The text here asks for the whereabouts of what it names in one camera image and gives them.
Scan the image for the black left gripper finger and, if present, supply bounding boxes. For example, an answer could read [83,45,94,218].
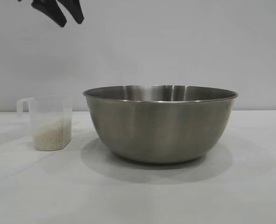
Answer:
[68,0,85,25]
[31,0,67,28]

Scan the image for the clear plastic measuring cup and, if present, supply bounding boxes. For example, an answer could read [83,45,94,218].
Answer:
[16,95,73,151]

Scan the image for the white rice grains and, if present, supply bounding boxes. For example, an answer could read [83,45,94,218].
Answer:
[33,116,72,151]

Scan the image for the stainless steel mixing bowl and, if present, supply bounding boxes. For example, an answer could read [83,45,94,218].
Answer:
[82,85,239,164]

